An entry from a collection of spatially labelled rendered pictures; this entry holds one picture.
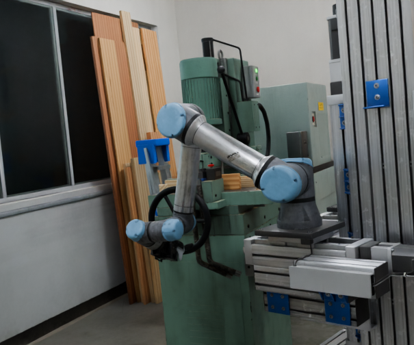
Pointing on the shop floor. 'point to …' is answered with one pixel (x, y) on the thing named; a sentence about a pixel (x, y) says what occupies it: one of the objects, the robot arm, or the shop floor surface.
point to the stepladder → (152, 146)
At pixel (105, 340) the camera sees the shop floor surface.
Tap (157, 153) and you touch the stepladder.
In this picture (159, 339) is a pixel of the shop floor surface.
